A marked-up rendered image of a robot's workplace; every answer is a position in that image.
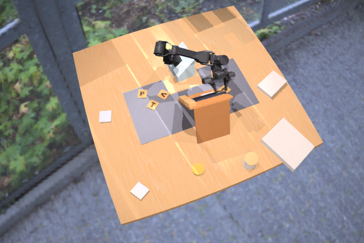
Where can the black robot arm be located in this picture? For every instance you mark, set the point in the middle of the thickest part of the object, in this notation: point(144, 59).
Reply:
point(203, 57)

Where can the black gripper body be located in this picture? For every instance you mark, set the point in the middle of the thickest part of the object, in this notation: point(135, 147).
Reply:
point(207, 80)

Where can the grey cylindrical container with wooden lid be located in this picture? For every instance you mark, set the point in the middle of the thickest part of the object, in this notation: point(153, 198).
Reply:
point(250, 160)

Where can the yellow flat disc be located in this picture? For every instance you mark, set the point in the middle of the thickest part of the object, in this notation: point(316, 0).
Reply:
point(198, 169)

